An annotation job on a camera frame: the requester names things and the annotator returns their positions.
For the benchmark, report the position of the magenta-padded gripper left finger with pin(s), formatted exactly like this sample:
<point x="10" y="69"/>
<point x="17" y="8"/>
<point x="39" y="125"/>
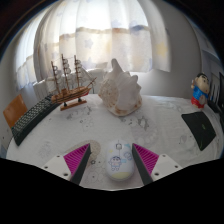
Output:
<point x="75" y="159"/>

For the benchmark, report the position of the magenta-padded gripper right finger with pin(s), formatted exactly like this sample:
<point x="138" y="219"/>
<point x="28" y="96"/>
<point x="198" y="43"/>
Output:
<point x="146" y="160"/>

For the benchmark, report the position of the white cartoon-print computer mouse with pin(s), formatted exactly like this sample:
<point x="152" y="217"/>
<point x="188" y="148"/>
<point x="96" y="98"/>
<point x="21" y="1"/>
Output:
<point x="119" y="161"/>

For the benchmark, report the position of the black mouse pad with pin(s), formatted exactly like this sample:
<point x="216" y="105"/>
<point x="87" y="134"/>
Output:
<point x="200" y="128"/>

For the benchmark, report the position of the white printed tablecloth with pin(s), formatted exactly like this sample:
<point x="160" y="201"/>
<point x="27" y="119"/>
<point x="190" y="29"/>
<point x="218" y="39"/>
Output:
<point x="160" y="133"/>

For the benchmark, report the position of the black keyboard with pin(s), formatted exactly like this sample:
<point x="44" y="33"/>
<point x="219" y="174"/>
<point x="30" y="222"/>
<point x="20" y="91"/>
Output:
<point x="31" y="118"/>

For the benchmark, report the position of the wooden model sailing ship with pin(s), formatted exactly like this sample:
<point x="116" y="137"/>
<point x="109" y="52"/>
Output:
<point x="71" y="93"/>

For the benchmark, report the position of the large white conch shell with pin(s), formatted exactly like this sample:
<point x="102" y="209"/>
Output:
<point x="121" y="91"/>

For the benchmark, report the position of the orange wooden chair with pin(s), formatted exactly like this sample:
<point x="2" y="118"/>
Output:
<point x="14" y="110"/>

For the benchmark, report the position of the cartoon boy figurine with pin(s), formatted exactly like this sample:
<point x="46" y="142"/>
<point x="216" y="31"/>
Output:
<point x="200" y="90"/>

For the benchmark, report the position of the black router with antennas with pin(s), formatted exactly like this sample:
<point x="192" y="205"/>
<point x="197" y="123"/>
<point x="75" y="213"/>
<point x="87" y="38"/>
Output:
<point x="216" y="96"/>

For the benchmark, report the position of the white star-print curtain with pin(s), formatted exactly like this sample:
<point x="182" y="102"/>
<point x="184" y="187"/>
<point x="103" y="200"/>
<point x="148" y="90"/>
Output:
<point x="100" y="36"/>

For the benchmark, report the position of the white wall shelf unit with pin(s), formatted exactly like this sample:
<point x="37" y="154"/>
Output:
<point x="211" y="50"/>

